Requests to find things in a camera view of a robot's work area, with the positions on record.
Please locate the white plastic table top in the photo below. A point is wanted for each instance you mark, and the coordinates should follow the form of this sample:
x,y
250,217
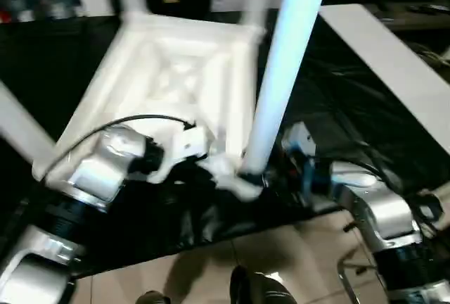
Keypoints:
x,y
140,71

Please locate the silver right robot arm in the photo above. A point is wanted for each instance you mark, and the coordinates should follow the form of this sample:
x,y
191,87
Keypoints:
x,y
383,212

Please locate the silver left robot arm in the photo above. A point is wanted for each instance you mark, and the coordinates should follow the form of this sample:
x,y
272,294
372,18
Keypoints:
x,y
98,174

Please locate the black round floor device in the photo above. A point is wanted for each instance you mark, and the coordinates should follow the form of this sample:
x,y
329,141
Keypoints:
x,y
429,207

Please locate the dark low tv bench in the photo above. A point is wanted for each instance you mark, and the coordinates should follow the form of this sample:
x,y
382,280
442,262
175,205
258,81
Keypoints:
x,y
404,12

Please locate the chrome tube frame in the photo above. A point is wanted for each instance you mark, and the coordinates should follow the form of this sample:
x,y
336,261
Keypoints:
x,y
346,279

